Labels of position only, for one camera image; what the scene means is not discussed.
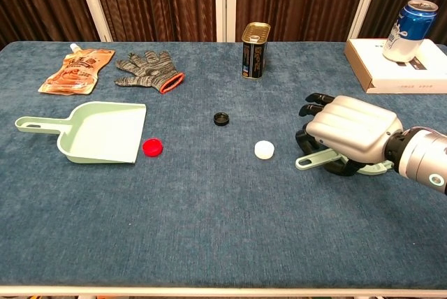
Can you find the mint green hand brush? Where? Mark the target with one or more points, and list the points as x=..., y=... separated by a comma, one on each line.
x=309, y=161

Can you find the orange spout pouch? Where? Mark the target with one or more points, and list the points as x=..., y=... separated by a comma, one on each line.
x=75, y=72

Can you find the white flat cardboard box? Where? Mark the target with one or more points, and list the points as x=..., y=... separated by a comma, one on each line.
x=401, y=75

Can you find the blue fabric table cover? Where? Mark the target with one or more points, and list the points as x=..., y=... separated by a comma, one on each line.
x=223, y=208

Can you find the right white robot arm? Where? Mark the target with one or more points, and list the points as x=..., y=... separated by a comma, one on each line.
x=422, y=155

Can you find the black bottle cap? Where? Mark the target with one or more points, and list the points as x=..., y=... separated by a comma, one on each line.
x=221, y=119

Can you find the mint green plastic dustpan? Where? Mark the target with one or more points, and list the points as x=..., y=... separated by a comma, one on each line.
x=101, y=131

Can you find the black gold tin can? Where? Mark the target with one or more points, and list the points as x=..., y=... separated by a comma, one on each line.
x=255, y=54

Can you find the white table edge frame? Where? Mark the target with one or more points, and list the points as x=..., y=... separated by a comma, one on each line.
x=223, y=292

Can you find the grey knit work glove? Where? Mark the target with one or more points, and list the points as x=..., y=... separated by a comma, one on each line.
x=146, y=72

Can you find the white bottle cap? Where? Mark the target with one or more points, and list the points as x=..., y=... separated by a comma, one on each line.
x=264, y=149

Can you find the blue white drink can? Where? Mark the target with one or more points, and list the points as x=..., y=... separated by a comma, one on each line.
x=408, y=30

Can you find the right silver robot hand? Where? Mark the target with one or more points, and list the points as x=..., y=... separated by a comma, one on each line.
x=356, y=124

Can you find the red bottle cap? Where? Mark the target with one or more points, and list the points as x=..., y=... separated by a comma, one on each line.
x=152, y=147

